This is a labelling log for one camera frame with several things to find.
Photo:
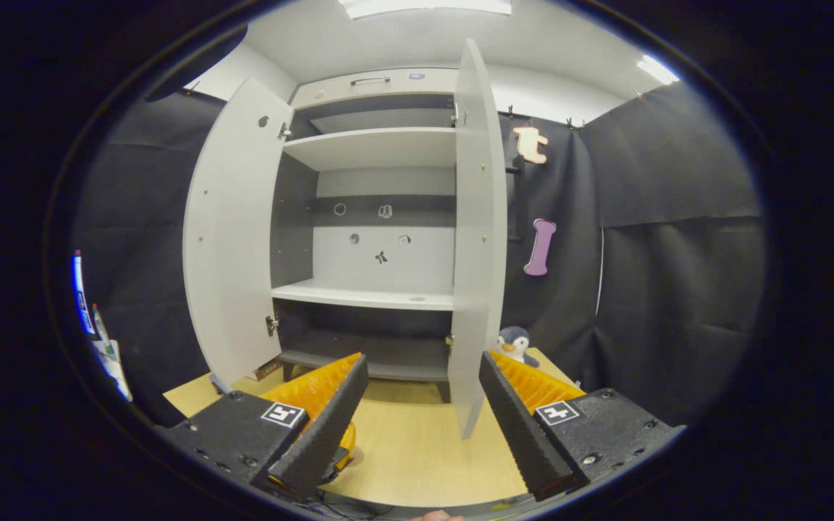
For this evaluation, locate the white cabinet with shelves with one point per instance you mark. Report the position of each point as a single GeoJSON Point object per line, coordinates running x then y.
{"type": "Point", "coordinates": [381, 148]}

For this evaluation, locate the small ceiling light panel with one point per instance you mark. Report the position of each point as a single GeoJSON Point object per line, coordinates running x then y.
{"type": "Point", "coordinates": [657, 69]}

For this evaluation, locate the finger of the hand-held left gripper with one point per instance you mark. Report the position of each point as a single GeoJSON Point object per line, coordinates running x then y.
{"type": "Point", "coordinates": [347, 449]}

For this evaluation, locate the black backdrop cloth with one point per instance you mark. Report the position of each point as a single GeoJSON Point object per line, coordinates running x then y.
{"type": "Point", "coordinates": [677, 304]}

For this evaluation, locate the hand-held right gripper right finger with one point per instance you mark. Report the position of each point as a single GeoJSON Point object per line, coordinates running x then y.
{"type": "Point", "coordinates": [522, 427]}

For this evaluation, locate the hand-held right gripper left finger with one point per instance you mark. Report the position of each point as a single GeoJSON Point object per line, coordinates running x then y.
{"type": "Point", "coordinates": [326, 427]}

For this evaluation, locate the white cabinet door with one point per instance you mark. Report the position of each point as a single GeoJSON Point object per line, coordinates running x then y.
{"type": "Point", "coordinates": [232, 239]}
{"type": "Point", "coordinates": [476, 253]}

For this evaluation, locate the large ceiling light panel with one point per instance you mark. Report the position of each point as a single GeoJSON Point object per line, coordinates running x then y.
{"type": "Point", "coordinates": [424, 6]}

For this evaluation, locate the penguin plush toy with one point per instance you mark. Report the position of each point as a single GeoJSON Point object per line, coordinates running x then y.
{"type": "Point", "coordinates": [515, 342]}

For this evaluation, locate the white and blue object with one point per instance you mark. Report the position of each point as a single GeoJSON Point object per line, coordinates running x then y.
{"type": "Point", "coordinates": [109, 358]}

